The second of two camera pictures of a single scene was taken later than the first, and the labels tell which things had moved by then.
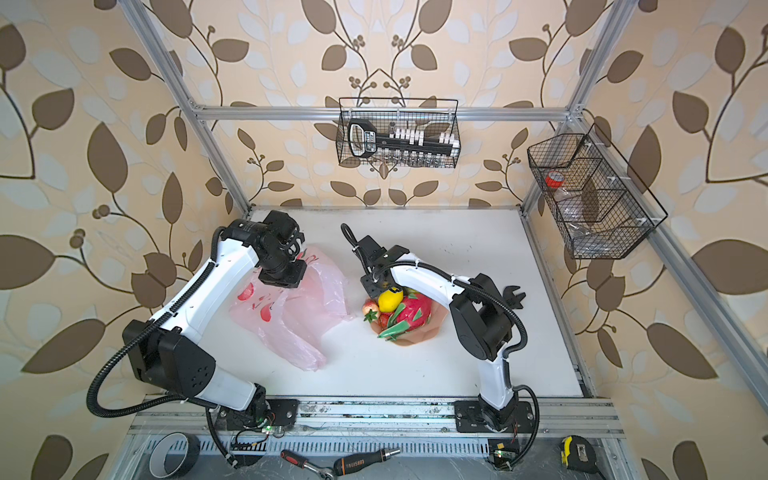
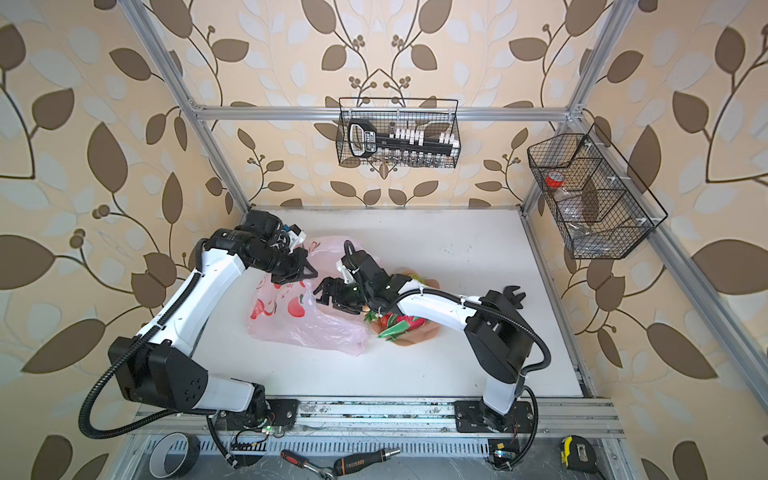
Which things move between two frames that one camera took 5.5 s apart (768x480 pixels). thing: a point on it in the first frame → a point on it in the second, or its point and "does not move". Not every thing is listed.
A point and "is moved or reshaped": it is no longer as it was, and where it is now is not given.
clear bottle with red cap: (570, 207) does not move
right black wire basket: (596, 194) does not move
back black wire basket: (398, 132) does not move
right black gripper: (366, 280) → (329, 283)
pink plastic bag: (296, 319) is moved or reshaped
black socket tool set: (401, 147) does not move
